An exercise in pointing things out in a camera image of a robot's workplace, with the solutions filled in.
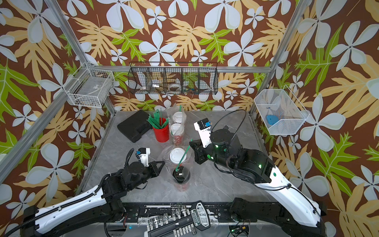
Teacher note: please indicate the black wire basket centre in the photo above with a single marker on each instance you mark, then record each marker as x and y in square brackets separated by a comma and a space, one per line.
[173, 78]

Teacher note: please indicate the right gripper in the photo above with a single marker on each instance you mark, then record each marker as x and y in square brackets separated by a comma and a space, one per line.
[198, 149]

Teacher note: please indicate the white wire basket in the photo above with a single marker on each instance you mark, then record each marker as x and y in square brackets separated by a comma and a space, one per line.
[284, 104]
[89, 86]

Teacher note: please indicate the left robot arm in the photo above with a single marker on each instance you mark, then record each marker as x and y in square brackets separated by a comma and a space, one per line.
[101, 204]

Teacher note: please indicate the blue object in basket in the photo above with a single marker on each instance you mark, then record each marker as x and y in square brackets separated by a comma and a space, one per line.
[272, 119]

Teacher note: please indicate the red straw holder cup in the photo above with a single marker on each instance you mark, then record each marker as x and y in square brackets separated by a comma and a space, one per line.
[161, 130]

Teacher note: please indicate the white wire basket left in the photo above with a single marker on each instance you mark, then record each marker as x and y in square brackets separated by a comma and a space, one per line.
[89, 86]

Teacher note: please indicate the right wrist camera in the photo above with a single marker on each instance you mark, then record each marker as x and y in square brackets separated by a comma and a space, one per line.
[203, 127]

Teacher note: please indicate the white lid cup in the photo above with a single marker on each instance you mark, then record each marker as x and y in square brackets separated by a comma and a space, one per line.
[175, 156]
[177, 132]
[178, 117]

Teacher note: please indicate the white wire basket right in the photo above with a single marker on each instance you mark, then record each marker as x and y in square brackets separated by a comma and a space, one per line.
[284, 104]

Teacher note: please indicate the green wrapped straws bundle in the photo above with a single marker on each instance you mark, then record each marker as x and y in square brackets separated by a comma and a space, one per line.
[156, 120]

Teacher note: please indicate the black mounting rail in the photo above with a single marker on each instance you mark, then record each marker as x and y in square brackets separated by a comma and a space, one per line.
[148, 213]

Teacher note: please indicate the socket wrench set tray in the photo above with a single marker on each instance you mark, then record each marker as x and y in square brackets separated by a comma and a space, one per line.
[180, 222]

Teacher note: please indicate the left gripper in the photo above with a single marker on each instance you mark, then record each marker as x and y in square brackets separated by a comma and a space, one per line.
[152, 171]

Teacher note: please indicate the black plastic case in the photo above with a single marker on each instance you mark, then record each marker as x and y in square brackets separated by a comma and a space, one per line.
[135, 126]

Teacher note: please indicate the black lid red cup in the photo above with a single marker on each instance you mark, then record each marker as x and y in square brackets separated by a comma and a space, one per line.
[181, 178]

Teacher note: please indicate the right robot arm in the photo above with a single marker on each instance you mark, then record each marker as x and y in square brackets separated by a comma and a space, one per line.
[295, 213]

